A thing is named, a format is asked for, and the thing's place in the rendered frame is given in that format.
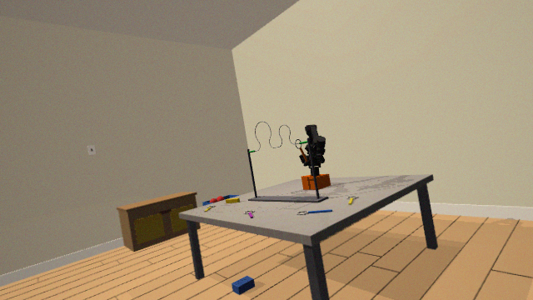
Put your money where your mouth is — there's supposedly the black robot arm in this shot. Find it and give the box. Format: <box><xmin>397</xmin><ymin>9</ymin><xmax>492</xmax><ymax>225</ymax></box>
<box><xmin>305</xmin><ymin>124</ymin><xmax>326</xmax><ymax>176</ymax></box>

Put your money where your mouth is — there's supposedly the purple handle with white ring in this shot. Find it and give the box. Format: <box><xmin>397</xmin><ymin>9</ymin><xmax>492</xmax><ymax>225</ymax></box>
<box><xmin>244</xmin><ymin>210</ymin><xmax>254</xmax><ymax>218</ymax></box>

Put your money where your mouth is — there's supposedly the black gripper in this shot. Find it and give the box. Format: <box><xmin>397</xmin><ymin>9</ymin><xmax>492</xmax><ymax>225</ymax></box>
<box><xmin>299</xmin><ymin>149</ymin><xmax>325</xmax><ymax>167</ymax></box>

